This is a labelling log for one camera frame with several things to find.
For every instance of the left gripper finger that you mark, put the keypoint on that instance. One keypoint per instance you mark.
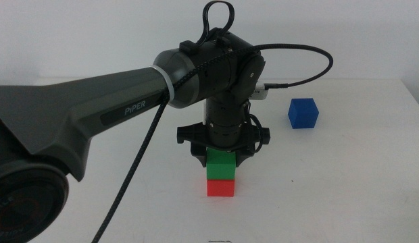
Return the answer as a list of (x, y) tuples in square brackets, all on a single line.
[(241, 158), (200, 157)]

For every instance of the green cube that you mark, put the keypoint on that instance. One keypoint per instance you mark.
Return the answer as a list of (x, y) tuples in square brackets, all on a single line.
[(221, 165)]

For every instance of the red cube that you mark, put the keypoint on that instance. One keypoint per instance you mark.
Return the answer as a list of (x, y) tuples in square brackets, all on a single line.
[(220, 188)]

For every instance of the blue cube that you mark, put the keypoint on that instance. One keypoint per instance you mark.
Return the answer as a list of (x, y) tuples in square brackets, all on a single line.
[(303, 114)]

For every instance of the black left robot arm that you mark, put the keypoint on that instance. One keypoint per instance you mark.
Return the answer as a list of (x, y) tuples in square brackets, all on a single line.
[(77, 108)]

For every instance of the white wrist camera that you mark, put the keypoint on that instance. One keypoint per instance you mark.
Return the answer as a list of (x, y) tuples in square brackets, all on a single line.
[(260, 92)]

